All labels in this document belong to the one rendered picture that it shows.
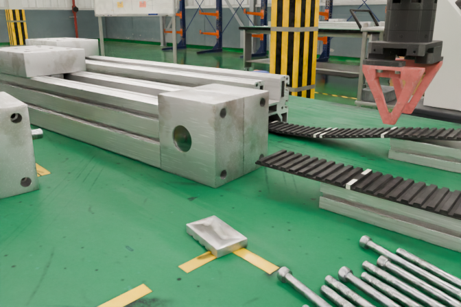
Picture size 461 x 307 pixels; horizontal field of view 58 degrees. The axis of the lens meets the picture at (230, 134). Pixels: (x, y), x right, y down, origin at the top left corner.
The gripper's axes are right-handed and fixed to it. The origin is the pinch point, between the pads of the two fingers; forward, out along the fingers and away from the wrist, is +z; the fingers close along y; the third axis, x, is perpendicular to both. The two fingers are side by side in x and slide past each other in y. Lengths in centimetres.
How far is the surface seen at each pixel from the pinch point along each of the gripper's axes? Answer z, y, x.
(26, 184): 5.6, 35.8, -28.3
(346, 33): 9, -493, -206
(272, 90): -0.2, -3.6, -21.7
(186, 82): -1.0, 3.1, -34.9
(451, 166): 5.4, 2.0, 7.3
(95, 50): -4, -8, -77
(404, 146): 3.9, 1.8, 1.6
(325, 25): -1, -511, -245
